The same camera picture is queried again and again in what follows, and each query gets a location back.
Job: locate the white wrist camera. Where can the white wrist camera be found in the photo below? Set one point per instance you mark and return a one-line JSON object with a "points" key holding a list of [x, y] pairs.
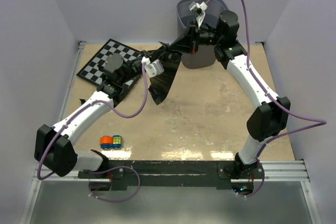
{"points": [[152, 69], [199, 10]]}

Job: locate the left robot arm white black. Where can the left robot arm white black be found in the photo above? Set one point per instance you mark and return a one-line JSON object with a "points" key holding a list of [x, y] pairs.
{"points": [[54, 147]]}

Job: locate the orange blue toy car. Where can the orange blue toy car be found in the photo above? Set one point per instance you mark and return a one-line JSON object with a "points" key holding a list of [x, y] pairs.
{"points": [[111, 142]]}

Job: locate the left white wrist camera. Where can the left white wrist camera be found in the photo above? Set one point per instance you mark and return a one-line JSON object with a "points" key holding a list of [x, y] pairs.
{"points": [[152, 69]]}

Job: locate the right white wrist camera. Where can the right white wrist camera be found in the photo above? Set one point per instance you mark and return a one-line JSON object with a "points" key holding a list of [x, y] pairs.
{"points": [[199, 10]]}

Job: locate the black plastic trash bag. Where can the black plastic trash bag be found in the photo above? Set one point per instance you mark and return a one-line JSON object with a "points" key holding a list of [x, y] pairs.
{"points": [[160, 85]]}

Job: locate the aluminium rail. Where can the aluminium rail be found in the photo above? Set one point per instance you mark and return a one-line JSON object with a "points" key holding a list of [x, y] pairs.
{"points": [[210, 170], [66, 107]]}

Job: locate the black white chessboard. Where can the black white chessboard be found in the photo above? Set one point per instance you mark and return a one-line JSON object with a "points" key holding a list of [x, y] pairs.
{"points": [[89, 73]]}

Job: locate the aluminium left side rail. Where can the aluminium left side rail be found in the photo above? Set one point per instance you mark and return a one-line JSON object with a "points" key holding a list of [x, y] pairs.
{"points": [[66, 107]]}

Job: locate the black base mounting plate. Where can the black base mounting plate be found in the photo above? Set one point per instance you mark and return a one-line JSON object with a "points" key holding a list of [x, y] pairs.
{"points": [[123, 184]]}

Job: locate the black chess piece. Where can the black chess piece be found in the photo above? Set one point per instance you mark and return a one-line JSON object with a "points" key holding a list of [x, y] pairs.
{"points": [[100, 66]]}

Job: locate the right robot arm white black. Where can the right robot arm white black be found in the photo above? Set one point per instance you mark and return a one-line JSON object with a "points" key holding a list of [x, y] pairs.
{"points": [[270, 114]]}

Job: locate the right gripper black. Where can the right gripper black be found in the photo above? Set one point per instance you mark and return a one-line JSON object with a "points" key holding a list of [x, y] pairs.
{"points": [[189, 41]]}

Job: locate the aluminium front rail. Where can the aluminium front rail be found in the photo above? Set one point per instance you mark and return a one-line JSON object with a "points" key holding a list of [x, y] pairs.
{"points": [[210, 170]]}

